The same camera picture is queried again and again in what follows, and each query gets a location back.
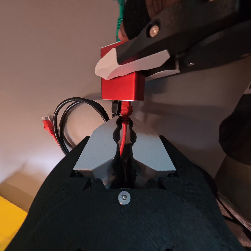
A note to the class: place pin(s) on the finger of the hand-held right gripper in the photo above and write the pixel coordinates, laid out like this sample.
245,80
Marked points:
109,66
160,74

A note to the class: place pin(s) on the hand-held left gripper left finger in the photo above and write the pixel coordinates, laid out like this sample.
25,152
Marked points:
98,153

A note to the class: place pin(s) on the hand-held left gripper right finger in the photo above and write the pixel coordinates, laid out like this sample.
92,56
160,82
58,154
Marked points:
153,153

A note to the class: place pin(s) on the red ethernet splitter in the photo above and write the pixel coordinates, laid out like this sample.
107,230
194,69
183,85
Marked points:
121,88

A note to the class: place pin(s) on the yellow plastic bin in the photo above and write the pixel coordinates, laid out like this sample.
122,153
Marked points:
9,219

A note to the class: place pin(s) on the grey desk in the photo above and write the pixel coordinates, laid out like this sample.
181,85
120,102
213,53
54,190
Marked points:
49,49

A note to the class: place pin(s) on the person's beige sweater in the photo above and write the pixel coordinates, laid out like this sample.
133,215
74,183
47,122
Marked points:
235,180

